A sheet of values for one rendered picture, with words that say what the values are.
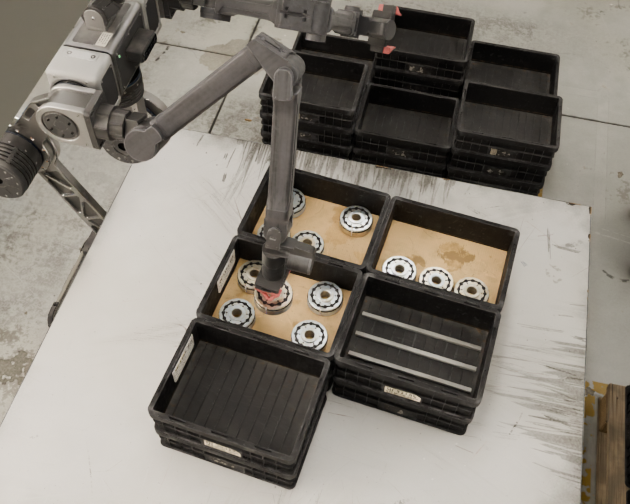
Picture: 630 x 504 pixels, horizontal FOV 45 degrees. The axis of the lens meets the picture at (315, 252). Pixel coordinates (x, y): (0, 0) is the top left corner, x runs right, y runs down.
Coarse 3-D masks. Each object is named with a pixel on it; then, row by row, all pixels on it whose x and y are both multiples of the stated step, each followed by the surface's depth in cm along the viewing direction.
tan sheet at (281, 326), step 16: (240, 288) 227; (304, 288) 228; (304, 304) 225; (256, 320) 221; (272, 320) 221; (288, 320) 221; (304, 320) 222; (320, 320) 222; (336, 320) 222; (288, 336) 218
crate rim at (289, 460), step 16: (192, 320) 209; (240, 336) 207; (256, 336) 207; (176, 352) 203; (304, 352) 204; (160, 384) 198; (320, 384) 199; (160, 416) 193; (208, 432) 191; (304, 432) 191; (240, 448) 191; (256, 448) 189; (288, 464) 189
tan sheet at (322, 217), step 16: (320, 208) 245; (336, 208) 246; (256, 224) 241; (304, 224) 242; (320, 224) 242; (336, 224) 242; (336, 240) 238; (352, 240) 238; (368, 240) 239; (336, 256) 235; (352, 256) 235
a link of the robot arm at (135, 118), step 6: (132, 114) 179; (138, 114) 179; (144, 114) 180; (126, 120) 176; (132, 120) 176; (138, 120) 176; (144, 120) 179; (150, 120) 179; (126, 126) 177; (132, 126) 177; (126, 132) 178; (162, 144) 179
